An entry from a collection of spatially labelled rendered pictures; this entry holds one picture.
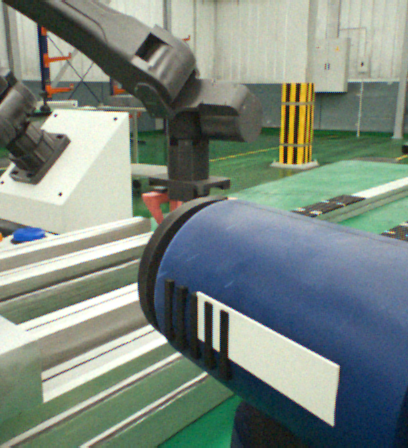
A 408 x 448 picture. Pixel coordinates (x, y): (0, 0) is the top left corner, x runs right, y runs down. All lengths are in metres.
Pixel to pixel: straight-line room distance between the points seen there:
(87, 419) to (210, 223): 0.21
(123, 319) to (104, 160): 0.59
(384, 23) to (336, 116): 2.10
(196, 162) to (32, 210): 0.43
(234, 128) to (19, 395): 0.41
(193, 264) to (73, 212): 0.81
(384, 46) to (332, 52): 1.06
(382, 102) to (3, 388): 11.76
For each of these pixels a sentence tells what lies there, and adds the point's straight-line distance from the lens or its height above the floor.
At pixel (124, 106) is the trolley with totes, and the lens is 4.96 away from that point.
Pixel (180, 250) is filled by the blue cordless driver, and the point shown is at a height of 0.99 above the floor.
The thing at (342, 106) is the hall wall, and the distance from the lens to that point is 12.24.
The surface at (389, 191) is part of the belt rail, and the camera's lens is 1.25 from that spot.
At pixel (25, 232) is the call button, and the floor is 0.85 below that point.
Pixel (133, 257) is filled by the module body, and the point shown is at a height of 0.84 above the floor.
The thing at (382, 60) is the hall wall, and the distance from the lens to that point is 12.02.
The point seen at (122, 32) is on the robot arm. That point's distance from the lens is 0.64.
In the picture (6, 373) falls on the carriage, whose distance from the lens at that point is 0.30.
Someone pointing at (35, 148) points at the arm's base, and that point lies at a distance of 1.03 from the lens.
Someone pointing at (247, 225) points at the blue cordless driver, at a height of 1.00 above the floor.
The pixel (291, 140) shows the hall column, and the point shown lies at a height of 0.36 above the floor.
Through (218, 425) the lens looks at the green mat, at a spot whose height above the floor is 0.78.
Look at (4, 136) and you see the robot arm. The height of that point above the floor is 0.95.
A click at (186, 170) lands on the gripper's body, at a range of 0.67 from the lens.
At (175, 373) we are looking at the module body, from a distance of 0.39.
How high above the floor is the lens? 1.04
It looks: 15 degrees down
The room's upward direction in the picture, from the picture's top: straight up
